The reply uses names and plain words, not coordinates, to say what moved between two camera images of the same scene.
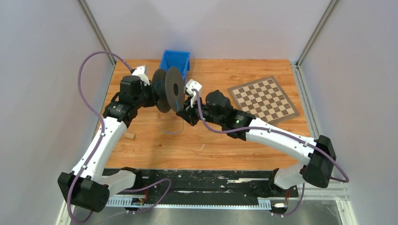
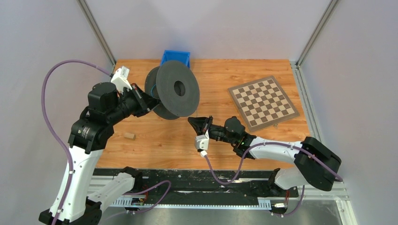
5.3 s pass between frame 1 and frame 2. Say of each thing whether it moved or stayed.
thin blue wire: moved
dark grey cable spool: moved
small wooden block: stayed
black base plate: stayed
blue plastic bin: stayed
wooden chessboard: stayed
